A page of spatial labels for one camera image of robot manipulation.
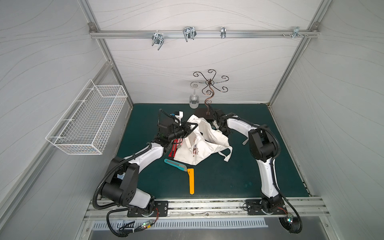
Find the white cloth tote pouch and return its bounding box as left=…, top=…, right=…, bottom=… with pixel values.
left=174, top=115, right=233, bottom=166

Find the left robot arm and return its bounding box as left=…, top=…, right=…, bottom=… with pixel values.
left=92, top=115, right=198, bottom=216

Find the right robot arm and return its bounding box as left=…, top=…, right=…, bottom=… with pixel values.
left=209, top=106, right=303, bottom=234

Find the teal utility knife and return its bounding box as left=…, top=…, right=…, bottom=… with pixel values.
left=164, top=159, right=188, bottom=172

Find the orange utility knife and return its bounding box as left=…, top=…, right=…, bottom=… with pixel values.
left=187, top=168, right=195, bottom=195

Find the clear wine glass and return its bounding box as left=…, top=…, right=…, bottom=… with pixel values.
left=189, top=82, right=200, bottom=109

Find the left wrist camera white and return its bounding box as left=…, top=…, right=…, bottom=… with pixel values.
left=174, top=111, right=184, bottom=125

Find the copper wire glass stand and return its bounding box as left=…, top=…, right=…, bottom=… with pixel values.
left=190, top=69, right=230, bottom=120

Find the white wire basket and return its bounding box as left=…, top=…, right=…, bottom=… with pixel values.
left=46, top=80, right=128, bottom=155

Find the aluminium top rail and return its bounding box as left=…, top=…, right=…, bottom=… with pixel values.
left=89, top=24, right=321, bottom=50

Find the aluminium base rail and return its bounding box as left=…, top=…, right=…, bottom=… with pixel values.
left=83, top=196, right=331, bottom=221

